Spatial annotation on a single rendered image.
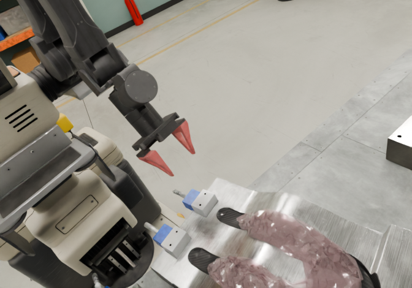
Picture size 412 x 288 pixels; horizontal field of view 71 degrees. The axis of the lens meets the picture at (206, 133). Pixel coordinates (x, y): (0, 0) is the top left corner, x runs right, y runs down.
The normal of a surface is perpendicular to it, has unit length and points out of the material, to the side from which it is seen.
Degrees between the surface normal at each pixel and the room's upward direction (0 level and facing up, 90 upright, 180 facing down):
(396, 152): 90
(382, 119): 0
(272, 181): 0
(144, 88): 63
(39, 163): 90
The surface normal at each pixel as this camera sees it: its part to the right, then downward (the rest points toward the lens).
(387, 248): -0.31, -0.73
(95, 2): 0.45, 0.45
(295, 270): -0.09, -0.65
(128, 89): 0.49, -0.10
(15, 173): 0.70, 0.26
